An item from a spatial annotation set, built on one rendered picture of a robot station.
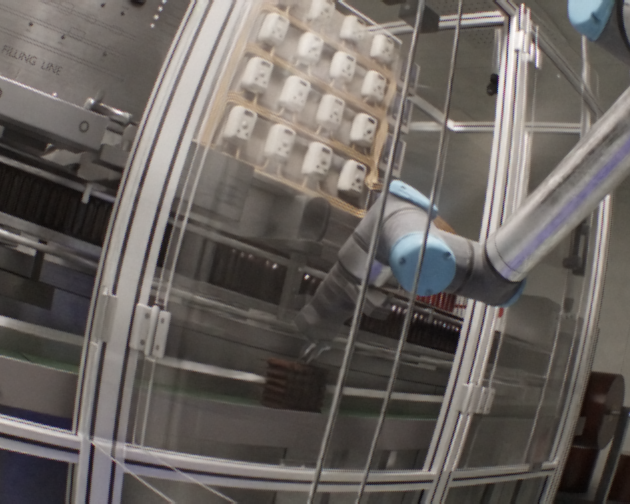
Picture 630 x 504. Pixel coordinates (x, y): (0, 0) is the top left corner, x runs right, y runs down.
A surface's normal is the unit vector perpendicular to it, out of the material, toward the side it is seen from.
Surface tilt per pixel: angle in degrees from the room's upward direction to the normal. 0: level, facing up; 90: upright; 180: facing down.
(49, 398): 90
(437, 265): 123
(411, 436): 90
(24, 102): 90
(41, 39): 90
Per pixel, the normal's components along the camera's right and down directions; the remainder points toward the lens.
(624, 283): -0.67, -0.25
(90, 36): 0.70, 0.07
